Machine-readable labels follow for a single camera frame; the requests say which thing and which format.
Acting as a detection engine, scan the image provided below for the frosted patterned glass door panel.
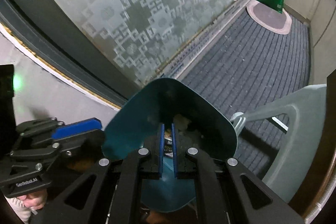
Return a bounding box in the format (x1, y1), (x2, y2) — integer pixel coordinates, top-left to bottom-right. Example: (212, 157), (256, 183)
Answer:
(26, 0), (248, 89)

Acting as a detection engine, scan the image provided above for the oval pink floor mat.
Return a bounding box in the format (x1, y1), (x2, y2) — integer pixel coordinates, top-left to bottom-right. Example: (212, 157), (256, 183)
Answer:
(246, 1), (291, 35)

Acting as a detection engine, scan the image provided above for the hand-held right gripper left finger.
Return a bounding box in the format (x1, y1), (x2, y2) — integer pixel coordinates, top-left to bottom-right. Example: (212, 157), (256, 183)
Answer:
(29, 123), (166, 224)

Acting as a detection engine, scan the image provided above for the teal plastic bin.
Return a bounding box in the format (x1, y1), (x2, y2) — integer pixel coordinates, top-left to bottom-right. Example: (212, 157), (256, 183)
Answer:
(101, 77), (238, 214)

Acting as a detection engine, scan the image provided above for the dark grey striped floor mat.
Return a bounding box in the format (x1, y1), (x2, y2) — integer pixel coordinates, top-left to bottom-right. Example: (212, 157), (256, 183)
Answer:
(171, 10), (312, 180)

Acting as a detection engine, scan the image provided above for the brown bread piece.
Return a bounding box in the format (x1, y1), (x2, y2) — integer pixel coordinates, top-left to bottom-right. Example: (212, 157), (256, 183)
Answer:
(173, 114), (191, 131)

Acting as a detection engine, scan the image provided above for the person's left forearm white sleeve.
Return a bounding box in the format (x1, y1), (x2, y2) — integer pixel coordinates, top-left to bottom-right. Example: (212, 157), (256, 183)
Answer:
(4, 197), (33, 224)

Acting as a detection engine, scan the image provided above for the black printed wrapper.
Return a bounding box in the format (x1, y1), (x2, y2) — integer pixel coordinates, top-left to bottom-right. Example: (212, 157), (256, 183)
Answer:
(164, 132), (174, 159)

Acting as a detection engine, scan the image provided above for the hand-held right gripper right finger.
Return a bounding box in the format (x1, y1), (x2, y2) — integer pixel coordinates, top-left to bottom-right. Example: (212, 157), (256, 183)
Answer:
(171, 123), (305, 224)

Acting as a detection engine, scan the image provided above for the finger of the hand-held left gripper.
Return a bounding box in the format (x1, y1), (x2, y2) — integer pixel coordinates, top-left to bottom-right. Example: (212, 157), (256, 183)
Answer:
(15, 117), (103, 140)
(10, 130), (106, 175)

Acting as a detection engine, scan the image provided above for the dark green door frame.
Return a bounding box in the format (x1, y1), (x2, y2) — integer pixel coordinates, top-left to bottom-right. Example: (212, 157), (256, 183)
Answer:
(0, 0), (127, 109)

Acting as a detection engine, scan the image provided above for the white kitchen cabinet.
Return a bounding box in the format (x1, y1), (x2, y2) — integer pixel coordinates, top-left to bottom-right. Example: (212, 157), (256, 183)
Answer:
(262, 0), (336, 88)

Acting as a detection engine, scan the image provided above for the person's left hand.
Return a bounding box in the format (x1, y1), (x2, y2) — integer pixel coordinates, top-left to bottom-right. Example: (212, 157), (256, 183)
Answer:
(23, 190), (48, 211)

